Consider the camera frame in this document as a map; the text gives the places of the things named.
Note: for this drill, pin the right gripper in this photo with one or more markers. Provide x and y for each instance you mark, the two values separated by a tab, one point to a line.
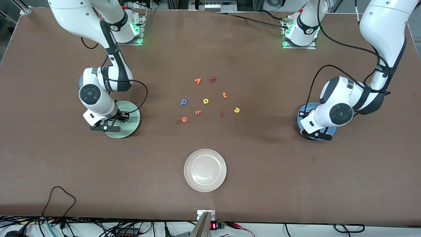
119	116

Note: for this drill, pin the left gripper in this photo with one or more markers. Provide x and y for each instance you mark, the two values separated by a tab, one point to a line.
301	114

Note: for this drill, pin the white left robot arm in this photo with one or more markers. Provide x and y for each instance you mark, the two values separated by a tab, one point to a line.
381	23

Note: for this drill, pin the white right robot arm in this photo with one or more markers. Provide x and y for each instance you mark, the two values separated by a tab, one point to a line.
75	16

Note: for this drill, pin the blue plate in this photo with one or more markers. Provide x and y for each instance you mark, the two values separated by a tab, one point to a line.
307	107

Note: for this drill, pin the pale green plate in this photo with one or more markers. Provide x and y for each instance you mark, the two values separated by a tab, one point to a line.
131	126

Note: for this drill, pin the orange foam letter v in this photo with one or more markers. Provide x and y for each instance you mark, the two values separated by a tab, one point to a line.
198	81

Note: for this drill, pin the cream white plate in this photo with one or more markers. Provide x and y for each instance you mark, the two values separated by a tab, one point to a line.
205	170

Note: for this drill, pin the red clip leads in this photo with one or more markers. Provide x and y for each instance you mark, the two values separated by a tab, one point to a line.
237	225

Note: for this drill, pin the grey control box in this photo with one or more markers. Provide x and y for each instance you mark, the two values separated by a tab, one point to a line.
213	6

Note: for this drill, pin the red LED display module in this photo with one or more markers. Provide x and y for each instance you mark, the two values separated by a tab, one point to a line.
213	226

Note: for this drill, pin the black power plug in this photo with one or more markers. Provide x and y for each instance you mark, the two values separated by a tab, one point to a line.
14	233

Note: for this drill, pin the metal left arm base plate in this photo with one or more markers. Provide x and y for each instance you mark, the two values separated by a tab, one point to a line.
299	47

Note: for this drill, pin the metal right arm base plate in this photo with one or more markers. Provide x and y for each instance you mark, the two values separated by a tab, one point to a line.
136	43

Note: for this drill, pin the grey metal camera mount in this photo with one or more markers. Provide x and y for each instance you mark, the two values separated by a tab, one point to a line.
204	227

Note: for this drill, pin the aluminium frame extrusion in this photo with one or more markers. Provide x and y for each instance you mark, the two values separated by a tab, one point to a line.
24	10

